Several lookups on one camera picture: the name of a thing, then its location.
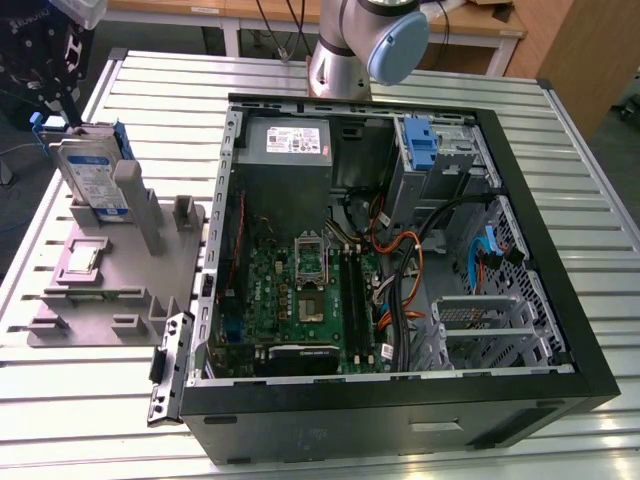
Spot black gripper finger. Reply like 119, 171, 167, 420
42, 79, 85, 130

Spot hard disk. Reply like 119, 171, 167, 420
30, 113, 132, 224

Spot blue wire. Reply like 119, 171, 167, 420
468, 223, 503, 294

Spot black office chair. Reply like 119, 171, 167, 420
0, 54, 51, 132

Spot silver CPU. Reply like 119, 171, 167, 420
69, 247, 99, 274

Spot grey parts rack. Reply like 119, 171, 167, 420
27, 160, 209, 347

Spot green RAM stick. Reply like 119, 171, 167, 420
63, 291, 126, 304

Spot grey power supply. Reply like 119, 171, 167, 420
233, 117, 335, 241

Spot green motherboard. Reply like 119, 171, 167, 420
208, 212, 399, 377

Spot metal socket cover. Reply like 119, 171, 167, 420
293, 232, 330, 291

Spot CPU socket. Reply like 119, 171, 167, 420
297, 293, 329, 326

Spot black graphics card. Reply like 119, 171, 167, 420
253, 343, 340, 377

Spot black RAM slot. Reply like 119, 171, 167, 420
352, 243, 376, 365
338, 243, 363, 365

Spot blue drive cage latch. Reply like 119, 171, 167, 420
402, 117, 439, 171

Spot black PC case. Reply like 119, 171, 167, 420
179, 92, 621, 464

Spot brown wooden cabinet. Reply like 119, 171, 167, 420
509, 0, 640, 139

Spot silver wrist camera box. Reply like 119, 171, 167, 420
74, 0, 109, 29

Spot wooden desk white frame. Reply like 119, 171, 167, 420
238, 0, 529, 77
99, 0, 241, 57

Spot thin red wire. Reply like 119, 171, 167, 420
225, 192, 247, 296

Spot grey metal slot bracket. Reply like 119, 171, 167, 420
146, 310, 197, 427

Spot orange wire bundle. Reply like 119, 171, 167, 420
370, 230, 427, 334

